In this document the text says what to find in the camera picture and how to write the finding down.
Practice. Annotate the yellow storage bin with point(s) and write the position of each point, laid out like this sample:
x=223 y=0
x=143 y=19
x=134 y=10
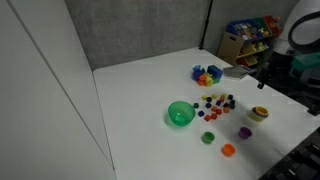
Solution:
x=255 y=48
x=250 y=60

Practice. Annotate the yellow toy block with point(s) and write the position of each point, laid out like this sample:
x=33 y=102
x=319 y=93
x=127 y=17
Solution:
x=209 y=81

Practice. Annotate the small red cube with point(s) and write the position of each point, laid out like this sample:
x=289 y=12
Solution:
x=214 y=116
x=207 y=118

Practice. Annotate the blue toy block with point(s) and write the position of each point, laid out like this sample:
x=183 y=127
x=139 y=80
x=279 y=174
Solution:
x=215 y=71

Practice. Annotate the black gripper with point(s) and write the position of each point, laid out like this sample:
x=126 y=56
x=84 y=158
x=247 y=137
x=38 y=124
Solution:
x=280 y=77

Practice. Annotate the small dark green cube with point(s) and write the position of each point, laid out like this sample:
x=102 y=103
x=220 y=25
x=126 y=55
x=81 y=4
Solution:
x=232 y=106
x=230 y=97
x=196 y=105

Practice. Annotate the purple toy block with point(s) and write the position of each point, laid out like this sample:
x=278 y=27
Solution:
x=197 y=74

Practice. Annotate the small yellow cup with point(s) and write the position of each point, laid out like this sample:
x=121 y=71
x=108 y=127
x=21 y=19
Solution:
x=262 y=111

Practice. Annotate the teal camera mount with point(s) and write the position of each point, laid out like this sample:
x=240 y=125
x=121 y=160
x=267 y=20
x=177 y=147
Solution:
x=306 y=61

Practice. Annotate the orange toy piece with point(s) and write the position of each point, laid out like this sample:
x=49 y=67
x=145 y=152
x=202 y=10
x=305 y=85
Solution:
x=201 y=80

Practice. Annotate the small purple cup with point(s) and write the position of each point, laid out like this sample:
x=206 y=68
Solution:
x=245 y=133

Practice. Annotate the blue storage bin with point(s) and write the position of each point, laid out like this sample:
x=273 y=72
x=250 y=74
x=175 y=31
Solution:
x=241 y=27

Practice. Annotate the wooden toy shelf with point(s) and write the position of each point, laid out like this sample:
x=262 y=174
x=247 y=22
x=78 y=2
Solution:
x=228 y=45

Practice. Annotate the small green cup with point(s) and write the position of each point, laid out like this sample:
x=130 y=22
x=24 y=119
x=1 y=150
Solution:
x=208 y=137

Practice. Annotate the green storage bin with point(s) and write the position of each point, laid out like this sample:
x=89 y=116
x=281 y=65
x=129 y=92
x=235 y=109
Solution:
x=260 y=22

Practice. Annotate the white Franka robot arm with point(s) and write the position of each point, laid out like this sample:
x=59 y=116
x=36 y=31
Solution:
x=300 y=6

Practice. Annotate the small yellow cube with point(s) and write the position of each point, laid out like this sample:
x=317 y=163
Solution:
x=224 y=95
x=214 y=96
x=204 y=97

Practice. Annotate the large green bowl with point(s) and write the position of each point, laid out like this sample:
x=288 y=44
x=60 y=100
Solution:
x=176 y=115

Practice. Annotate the black tripod pole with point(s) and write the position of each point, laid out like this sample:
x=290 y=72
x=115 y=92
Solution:
x=206 y=23

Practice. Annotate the green toy block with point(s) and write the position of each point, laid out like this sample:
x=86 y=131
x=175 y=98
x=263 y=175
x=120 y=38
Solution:
x=217 y=80

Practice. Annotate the grey metal plate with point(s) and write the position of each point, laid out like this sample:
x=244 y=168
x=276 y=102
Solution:
x=235 y=72

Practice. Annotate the small blue cube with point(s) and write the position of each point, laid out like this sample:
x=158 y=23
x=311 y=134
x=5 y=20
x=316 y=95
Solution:
x=208 y=105
x=218 y=103
x=200 y=113

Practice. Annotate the lime stacking cup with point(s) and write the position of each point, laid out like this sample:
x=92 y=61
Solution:
x=255 y=119

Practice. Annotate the light blue toy piece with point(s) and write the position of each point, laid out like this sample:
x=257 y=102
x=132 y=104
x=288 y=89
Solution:
x=197 y=67

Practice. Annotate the small orange cup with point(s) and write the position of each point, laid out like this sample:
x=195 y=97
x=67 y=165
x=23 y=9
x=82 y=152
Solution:
x=228 y=150

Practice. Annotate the red storage bin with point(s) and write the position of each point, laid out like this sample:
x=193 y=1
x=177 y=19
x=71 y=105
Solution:
x=271 y=24

